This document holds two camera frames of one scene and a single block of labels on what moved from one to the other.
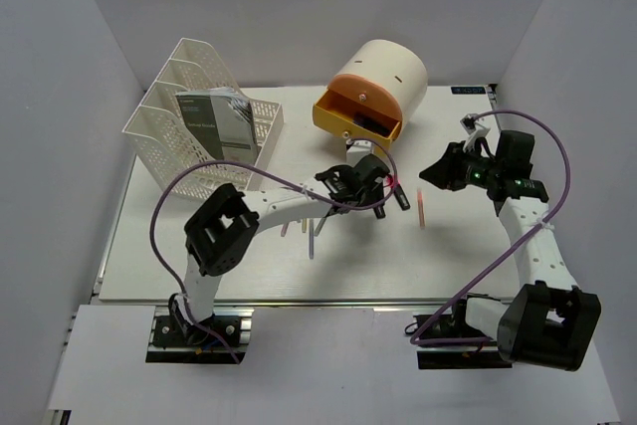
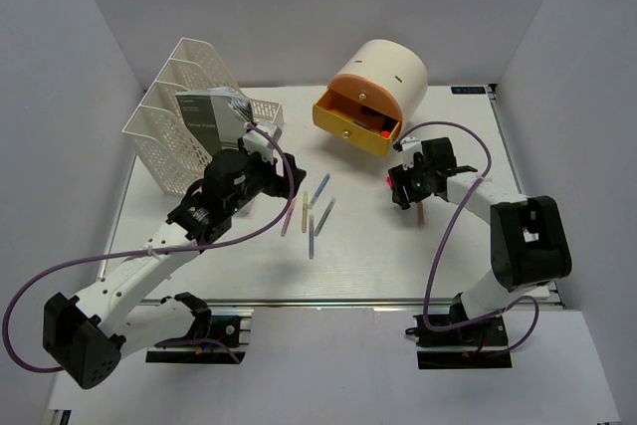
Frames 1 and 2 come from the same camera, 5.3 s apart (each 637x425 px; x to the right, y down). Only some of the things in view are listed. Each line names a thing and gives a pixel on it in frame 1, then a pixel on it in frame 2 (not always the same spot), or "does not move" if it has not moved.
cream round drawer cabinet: (395, 68) does not move
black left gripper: (373, 197) -> (277, 183)
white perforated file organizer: (168, 143) does not move
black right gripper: (446, 172) -> (402, 177)
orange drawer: (369, 93) does not move
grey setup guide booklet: (225, 120) does not move
